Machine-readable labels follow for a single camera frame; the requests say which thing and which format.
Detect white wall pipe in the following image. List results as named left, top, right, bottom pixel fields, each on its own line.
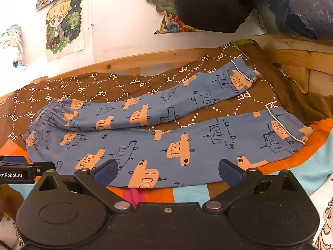
left=87, top=0, right=96, bottom=64

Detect black cord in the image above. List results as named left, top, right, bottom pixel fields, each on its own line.
left=253, top=6, right=266, bottom=30

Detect cartoon character wall poster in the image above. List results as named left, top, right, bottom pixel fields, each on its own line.
left=44, top=0, right=85, bottom=62

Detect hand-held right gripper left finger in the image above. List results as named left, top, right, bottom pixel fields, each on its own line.
left=30, top=158, right=134, bottom=214

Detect pale curled wall poster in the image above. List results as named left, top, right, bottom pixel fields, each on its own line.
left=0, top=24, right=27, bottom=71

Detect blue car print pants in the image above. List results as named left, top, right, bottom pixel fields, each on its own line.
left=23, top=59, right=315, bottom=189

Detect blue plastic bag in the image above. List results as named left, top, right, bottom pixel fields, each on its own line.
left=267, top=0, right=333, bottom=41

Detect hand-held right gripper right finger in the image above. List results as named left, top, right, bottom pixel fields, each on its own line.
left=202, top=158, right=307, bottom=214

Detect black hanging cloth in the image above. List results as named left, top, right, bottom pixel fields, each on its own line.
left=174, top=0, right=271, bottom=33

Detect colourful printed bed sheet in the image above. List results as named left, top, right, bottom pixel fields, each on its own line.
left=0, top=118, right=333, bottom=250

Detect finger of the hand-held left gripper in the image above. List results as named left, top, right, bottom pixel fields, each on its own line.
left=0, top=156, right=57, bottom=171

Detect wooden bed frame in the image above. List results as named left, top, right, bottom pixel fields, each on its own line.
left=0, top=34, right=333, bottom=102

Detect brown patterned quilt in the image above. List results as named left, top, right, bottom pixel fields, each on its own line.
left=0, top=40, right=333, bottom=149

